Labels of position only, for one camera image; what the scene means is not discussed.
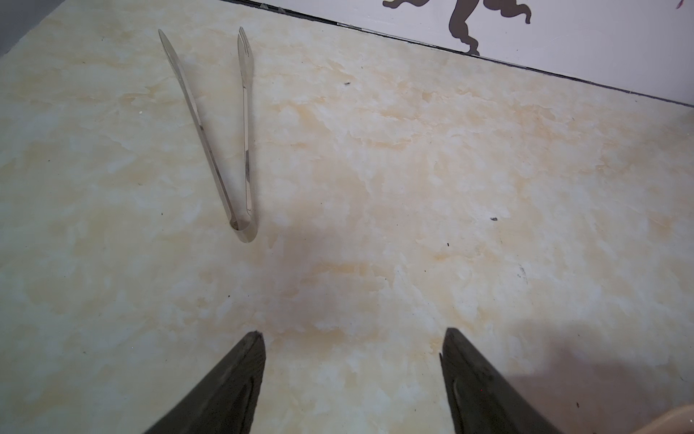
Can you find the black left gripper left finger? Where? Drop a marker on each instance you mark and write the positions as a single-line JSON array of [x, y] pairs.
[[226, 399]]

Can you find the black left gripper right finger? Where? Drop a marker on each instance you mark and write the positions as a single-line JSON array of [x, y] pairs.
[[481, 400]]

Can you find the pink scalloped fruit bowl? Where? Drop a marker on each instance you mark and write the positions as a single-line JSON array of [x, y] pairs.
[[676, 421]]

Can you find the silver metal tongs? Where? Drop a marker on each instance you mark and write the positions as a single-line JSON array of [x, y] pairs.
[[226, 147]]

